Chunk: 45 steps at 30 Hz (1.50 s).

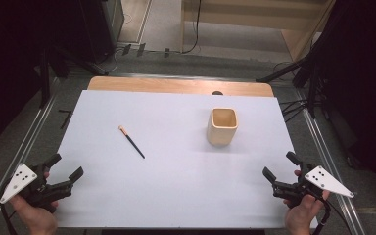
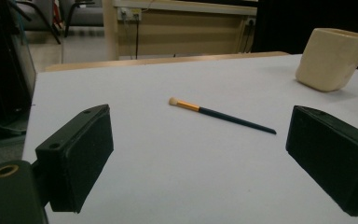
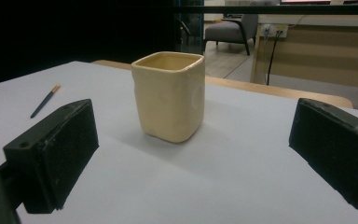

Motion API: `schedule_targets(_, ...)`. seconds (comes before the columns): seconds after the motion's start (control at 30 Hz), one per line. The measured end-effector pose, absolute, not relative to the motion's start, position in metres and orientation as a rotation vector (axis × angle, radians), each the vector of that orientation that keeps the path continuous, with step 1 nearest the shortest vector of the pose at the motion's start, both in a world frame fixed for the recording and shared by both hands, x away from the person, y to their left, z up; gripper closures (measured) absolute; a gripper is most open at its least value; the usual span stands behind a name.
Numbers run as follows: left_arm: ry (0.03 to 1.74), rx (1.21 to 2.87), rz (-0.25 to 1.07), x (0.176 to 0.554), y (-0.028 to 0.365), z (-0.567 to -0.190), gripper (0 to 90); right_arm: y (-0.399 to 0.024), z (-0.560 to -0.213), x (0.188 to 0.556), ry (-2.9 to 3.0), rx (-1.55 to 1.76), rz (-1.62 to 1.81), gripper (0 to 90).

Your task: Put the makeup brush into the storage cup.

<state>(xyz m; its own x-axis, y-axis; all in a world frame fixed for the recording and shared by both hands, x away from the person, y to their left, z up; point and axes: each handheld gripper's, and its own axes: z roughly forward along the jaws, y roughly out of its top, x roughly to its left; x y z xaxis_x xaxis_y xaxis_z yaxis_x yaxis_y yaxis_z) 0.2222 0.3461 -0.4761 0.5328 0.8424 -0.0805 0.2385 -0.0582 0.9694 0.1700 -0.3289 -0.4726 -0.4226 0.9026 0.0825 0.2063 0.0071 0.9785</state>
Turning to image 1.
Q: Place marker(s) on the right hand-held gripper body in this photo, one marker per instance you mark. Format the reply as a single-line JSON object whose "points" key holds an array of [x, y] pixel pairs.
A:
{"points": [[306, 187]]}

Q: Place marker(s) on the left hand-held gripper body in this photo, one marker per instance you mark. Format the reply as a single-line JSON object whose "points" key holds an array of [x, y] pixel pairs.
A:
{"points": [[42, 192]]}

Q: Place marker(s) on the person's left hand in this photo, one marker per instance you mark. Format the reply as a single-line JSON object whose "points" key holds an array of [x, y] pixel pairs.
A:
{"points": [[39, 220]]}

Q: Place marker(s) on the person's right hand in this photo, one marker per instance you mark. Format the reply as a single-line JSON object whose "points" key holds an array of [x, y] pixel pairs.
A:
{"points": [[302, 218]]}

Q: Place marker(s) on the black pencil with orange end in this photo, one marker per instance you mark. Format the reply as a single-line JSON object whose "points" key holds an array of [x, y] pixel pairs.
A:
{"points": [[132, 142]]}

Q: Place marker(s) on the beige square pen holder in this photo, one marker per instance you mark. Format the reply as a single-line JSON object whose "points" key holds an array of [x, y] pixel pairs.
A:
{"points": [[222, 132]]}

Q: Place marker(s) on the black stand legs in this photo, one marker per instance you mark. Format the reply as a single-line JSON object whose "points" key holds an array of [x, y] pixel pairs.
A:
{"points": [[284, 70]]}

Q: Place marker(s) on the white table sheet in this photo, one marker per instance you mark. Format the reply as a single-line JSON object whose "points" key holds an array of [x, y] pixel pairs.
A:
{"points": [[176, 182]]}

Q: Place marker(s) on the dark power plug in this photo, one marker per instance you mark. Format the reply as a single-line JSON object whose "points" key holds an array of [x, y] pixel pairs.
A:
{"points": [[166, 52], [126, 49], [141, 49]]}

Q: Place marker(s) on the black cabinet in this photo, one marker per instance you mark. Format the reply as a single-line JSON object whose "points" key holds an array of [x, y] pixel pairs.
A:
{"points": [[99, 29]]}

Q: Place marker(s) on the light wooden shelf unit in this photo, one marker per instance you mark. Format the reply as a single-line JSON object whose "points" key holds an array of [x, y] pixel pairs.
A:
{"points": [[241, 19]]}

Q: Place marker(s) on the metal floor rail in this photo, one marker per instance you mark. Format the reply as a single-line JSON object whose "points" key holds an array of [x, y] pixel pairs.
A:
{"points": [[329, 156], [16, 156]]}

